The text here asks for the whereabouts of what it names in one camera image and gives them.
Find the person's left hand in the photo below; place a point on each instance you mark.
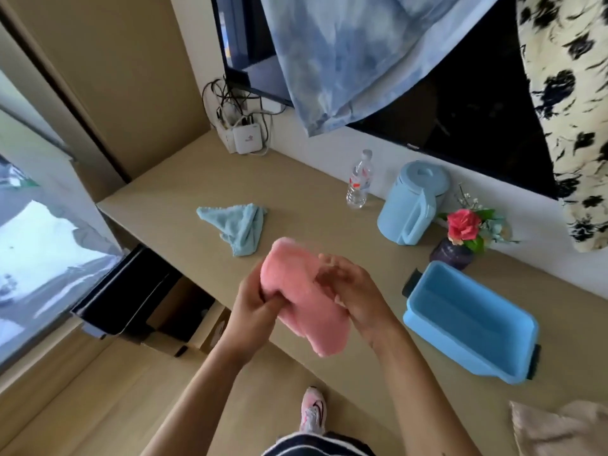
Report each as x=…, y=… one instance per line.
x=249, y=308

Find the person's right forearm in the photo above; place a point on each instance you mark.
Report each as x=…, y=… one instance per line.
x=418, y=398

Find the striped dark white garment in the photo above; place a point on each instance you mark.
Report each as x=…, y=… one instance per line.
x=316, y=445

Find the white router box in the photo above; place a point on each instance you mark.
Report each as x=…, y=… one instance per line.
x=247, y=138

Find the person's left thumb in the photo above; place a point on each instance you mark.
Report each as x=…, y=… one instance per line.
x=271, y=304

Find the black wall television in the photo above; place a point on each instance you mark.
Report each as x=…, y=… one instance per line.
x=475, y=113

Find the person's right fingers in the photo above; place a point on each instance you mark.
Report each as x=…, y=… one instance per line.
x=335, y=273

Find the beige cloth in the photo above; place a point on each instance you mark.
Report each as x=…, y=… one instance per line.
x=560, y=429

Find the cream floral black print garment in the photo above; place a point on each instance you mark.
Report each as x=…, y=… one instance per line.
x=570, y=104

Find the white power strip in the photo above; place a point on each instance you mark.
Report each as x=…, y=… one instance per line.
x=226, y=132

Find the black tray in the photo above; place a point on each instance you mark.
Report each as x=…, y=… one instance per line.
x=126, y=294

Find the person's right hand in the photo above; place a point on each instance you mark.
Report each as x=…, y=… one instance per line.
x=354, y=292

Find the pink white sneaker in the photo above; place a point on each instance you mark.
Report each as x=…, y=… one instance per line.
x=313, y=410

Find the clear plastic water bottle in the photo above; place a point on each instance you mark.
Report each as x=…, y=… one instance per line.
x=359, y=180

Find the blue tie-dye cloth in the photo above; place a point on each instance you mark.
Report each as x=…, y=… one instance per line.
x=361, y=47

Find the pink towel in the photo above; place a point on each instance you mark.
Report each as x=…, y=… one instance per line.
x=308, y=299

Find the cardboard box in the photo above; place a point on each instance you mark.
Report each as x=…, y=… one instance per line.
x=190, y=322

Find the light blue rectangular basin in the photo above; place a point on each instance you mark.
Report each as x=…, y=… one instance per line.
x=468, y=322

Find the light blue cloth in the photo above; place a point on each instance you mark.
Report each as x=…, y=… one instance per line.
x=237, y=223

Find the dark vase with flowers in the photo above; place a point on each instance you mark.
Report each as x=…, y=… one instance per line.
x=463, y=237

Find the light blue electric kettle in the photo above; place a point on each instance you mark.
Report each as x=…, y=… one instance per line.
x=411, y=204

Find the person's left forearm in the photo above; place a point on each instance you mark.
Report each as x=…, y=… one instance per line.
x=194, y=403

